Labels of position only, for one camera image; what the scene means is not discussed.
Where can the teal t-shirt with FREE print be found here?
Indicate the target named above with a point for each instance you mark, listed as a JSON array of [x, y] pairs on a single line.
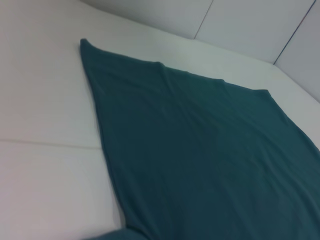
[[200, 150]]

